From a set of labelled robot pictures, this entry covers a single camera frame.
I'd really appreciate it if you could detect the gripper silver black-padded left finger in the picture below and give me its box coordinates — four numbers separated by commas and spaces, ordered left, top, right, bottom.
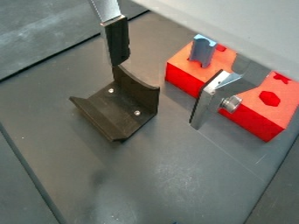
88, 0, 131, 67

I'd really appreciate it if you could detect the red shape-sorter block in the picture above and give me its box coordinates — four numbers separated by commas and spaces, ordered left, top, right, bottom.
165, 43, 299, 142

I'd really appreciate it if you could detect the black curved fixture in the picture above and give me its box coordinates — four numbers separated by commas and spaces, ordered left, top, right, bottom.
70, 66, 161, 142

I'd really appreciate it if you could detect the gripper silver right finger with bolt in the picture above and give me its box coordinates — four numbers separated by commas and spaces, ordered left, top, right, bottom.
190, 54, 271, 130

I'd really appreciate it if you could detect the light blue notched peg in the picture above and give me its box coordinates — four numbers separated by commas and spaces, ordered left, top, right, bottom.
190, 34, 218, 68

